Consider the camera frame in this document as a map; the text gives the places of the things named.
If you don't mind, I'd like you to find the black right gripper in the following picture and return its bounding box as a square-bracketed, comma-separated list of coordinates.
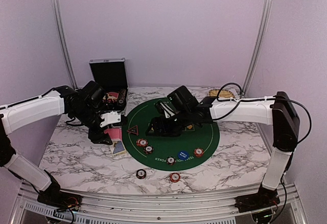
[145, 108, 192, 138]

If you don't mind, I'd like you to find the red-backed playing card deck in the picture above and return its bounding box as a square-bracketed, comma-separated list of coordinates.
[104, 128, 122, 140]

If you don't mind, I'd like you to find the red chip stack mat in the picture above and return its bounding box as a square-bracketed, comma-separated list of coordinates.
[136, 138, 148, 147]
[194, 148, 204, 158]

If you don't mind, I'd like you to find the black triangular all-in button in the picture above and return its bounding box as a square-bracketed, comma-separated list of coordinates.
[127, 125, 139, 136]

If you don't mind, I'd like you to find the dark 100 chips mat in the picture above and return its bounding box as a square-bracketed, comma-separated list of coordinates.
[144, 145, 154, 154]
[166, 156, 176, 165]

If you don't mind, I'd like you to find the dark 100 chips bottom mat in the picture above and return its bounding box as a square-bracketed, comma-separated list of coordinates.
[166, 156, 176, 165]

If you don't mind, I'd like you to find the dark red 100 chip stack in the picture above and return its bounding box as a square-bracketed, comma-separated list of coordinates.
[136, 169, 147, 179]

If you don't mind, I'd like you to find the orange-red 5 chip stack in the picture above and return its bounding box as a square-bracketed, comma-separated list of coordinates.
[170, 172, 180, 183]

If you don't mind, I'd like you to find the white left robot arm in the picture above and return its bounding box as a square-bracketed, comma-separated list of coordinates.
[1, 81, 112, 207]

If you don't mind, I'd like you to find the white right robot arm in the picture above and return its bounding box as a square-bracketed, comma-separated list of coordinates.
[146, 86, 300, 212]

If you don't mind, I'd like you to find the blue-backed playing card deck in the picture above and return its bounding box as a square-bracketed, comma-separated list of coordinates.
[109, 140, 126, 156]

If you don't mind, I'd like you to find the blue small blind button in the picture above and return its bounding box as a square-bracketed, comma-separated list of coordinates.
[178, 150, 190, 161]

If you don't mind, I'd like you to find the green round poker mat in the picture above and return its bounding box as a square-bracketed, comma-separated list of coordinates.
[122, 98, 220, 171]

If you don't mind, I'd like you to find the aluminium poker chip case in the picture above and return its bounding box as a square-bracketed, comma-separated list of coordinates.
[89, 58, 128, 111]

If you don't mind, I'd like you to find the woven yellow bamboo tray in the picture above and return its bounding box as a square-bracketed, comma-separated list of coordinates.
[208, 89, 235, 98]

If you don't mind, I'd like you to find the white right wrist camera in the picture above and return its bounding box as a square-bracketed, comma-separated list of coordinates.
[155, 100, 176, 118]

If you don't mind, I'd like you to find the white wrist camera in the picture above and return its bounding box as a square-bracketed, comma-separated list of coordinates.
[100, 111, 121, 127]
[155, 100, 176, 118]

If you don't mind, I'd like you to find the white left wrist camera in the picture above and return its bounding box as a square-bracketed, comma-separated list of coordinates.
[100, 111, 121, 127]

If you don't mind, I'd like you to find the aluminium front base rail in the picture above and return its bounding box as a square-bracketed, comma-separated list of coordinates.
[9, 183, 308, 223]

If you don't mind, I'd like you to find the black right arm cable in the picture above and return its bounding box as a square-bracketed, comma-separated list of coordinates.
[212, 82, 312, 145]

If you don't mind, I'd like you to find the right aluminium frame post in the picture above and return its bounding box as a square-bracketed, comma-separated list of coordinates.
[243, 0, 273, 94]

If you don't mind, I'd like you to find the aluminium frame post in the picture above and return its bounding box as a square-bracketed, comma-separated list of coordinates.
[52, 0, 78, 88]
[243, 0, 273, 94]

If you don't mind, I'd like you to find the left aluminium frame post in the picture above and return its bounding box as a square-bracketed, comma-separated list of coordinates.
[52, 0, 78, 88]

